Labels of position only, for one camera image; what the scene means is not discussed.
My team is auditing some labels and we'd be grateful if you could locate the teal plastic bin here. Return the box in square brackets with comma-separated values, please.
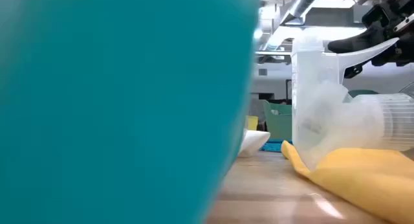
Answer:
[262, 89, 379, 141]

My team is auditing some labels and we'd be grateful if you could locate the yellow cloth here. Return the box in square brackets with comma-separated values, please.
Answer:
[280, 139, 414, 224]

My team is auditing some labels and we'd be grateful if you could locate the dark blue sponge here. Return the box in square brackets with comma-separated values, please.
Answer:
[259, 139, 294, 153]

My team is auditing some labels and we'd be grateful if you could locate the blue-trigger spray bottle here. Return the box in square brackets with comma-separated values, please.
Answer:
[0, 0, 261, 224]

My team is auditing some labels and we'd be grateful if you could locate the clear pump bottle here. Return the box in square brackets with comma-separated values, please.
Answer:
[290, 35, 414, 172]

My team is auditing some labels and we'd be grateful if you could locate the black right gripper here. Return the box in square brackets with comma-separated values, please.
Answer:
[327, 0, 414, 79]

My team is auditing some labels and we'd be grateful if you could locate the silver ventilation duct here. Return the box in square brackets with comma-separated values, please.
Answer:
[279, 0, 328, 27]

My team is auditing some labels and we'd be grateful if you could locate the white cloth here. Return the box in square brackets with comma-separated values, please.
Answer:
[237, 128, 271, 157]

